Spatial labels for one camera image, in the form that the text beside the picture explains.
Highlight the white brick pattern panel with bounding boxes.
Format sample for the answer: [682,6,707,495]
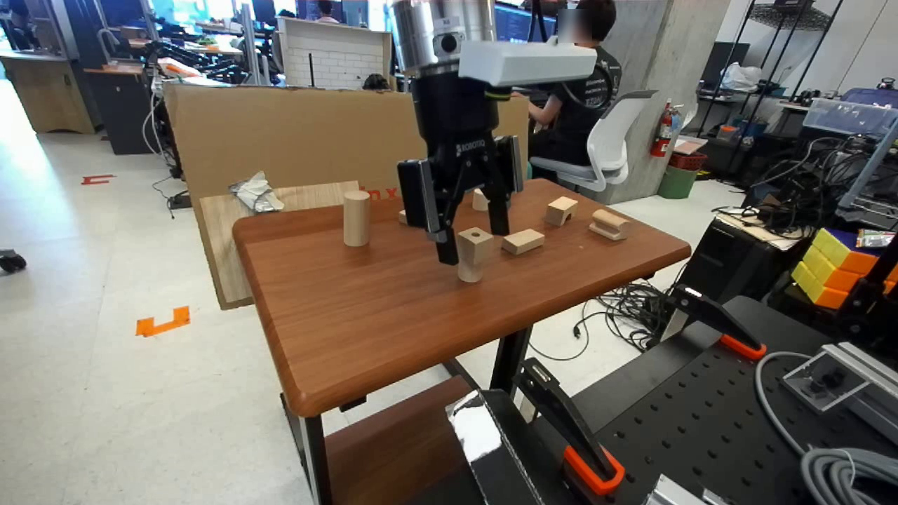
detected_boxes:
[279,14,397,94]

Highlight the large cardboard panel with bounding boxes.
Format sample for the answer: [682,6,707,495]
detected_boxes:
[162,81,533,205]

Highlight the red fire extinguisher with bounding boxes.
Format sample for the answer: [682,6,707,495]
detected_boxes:
[649,100,679,160]

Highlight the rectangular wooden block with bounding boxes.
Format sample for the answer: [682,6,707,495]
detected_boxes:
[499,229,547,259]

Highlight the black clamp orange handle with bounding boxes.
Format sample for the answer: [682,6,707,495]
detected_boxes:
[668,283,773,366]
[515,356,628,499]

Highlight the wooden lower table board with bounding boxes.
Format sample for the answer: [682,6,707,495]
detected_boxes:
[320,373,489,505]

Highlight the grey metal camera mount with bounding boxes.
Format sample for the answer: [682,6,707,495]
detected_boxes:
[781,341,898,443]

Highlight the black table leg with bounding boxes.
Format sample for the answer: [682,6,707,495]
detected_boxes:
[300,412,338,505]
[489,323,533,395]

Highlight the wooden arch block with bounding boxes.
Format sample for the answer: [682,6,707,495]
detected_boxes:
[544,195,581,229]

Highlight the green bin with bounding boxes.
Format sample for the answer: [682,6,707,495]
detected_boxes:
[658,164,700,203]

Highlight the grey cable bundle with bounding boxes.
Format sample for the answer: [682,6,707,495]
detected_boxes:
[798,443,898,505]

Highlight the white cable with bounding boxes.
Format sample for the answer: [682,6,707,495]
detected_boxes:
[753,348,819,459]

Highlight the light wooden cabinet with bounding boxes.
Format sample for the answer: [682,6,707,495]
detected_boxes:
[0,53,95,137]

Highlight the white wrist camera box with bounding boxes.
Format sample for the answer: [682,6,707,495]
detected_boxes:
[459,41,602,90]

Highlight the crumpled white paper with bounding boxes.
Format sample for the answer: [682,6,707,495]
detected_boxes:
[228,168,287,216]

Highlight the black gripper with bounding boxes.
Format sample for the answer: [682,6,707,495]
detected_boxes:
[397,69,524,269]

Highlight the seated person black shirt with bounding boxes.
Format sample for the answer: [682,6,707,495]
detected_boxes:
[524,0,627,172]

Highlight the black perforated base board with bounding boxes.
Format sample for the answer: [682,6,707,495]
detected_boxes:
[439,317,898,505]

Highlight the white office chair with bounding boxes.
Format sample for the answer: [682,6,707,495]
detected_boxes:
[532,90,663,203]

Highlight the wooden half-round block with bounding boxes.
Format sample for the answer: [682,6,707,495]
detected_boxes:
[588,208,631,245]

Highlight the black floor cables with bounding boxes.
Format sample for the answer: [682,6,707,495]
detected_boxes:
[527,278,691,366]

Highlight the light wooden plank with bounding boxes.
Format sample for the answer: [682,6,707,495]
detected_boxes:
[196,181,365,311]

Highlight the wooden cube with hole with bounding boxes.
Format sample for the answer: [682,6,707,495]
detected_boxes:
[454,224,498,266]

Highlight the tall wooden cylinder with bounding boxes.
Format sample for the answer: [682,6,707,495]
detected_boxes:
[341,188,374,251]

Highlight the black cabinet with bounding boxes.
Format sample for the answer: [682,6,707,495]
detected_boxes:
[81,63,158,158]

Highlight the yellow orange colour cube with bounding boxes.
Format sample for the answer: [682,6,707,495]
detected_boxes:
[788,224,892,311]

